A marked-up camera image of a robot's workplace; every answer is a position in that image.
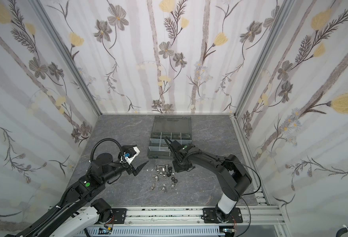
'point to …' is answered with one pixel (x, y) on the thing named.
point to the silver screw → (163, 188)
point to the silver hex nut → (172, 186)
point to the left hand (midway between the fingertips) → (138, 149)
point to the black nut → (175, 180)
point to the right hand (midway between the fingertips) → (176, 165)
